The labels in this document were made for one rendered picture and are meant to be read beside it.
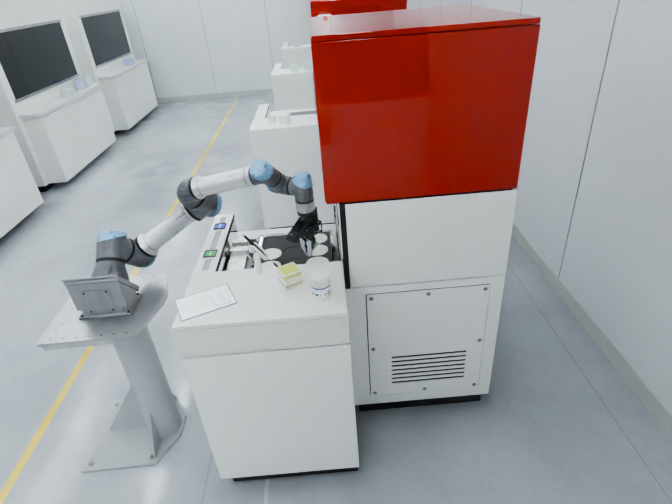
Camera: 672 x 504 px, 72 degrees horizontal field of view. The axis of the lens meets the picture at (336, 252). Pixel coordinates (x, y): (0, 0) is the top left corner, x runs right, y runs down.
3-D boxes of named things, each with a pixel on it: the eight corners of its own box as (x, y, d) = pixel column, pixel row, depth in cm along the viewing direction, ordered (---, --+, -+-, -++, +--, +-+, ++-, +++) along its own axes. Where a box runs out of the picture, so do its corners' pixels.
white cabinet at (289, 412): (346, 337, 293) (337, 224, 251) (360, 479, 211) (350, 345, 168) (246, 345, 293) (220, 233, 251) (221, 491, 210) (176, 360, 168)
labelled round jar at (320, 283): (330, 288, 174) (328, 267, 169) (331, 300, 168) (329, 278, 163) (312, 290, 174) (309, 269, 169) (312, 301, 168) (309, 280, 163)
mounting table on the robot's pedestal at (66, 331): (48, 368, 187) (35, 344, 181) (91, 302, 225) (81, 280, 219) (159, 358, 188) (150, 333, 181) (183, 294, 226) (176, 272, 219)
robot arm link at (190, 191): (164, 175, 188) (266, 151, 169) (183, 184, 198) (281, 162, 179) (162, 201, 185) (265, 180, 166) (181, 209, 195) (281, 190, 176)
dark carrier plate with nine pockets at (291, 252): (329, 232, 227) (329, 231, 227) (332, 270, 198) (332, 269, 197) (260, 237, 227) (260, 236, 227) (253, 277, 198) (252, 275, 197)
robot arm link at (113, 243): (88, 260, 194) (90, 230, 198) (114, 266, 206) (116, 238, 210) (109, 255, 189) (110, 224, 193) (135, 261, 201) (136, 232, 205)
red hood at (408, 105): (459, 128, 247) (467, 4, 216) (517, 188, 178) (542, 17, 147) (320, 140, 247) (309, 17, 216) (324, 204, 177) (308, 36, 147)
